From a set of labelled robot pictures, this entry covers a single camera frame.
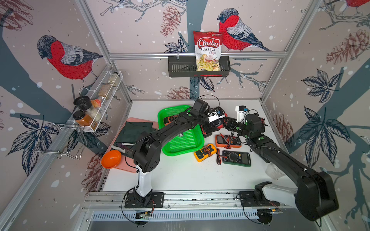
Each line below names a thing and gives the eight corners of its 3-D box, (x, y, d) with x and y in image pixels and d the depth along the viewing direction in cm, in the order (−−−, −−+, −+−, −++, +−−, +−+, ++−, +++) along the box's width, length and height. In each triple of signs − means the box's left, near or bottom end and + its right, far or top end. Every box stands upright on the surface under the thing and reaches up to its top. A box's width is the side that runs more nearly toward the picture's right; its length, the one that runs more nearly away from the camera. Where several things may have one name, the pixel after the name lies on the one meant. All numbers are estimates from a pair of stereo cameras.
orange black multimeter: (216, 148, 94) (217, 145, 90) (214, 137, 99) (215, 134, 96) (240, 148, 93) (242, 145, 90) (237, 137, 99) (239, 134, 96)
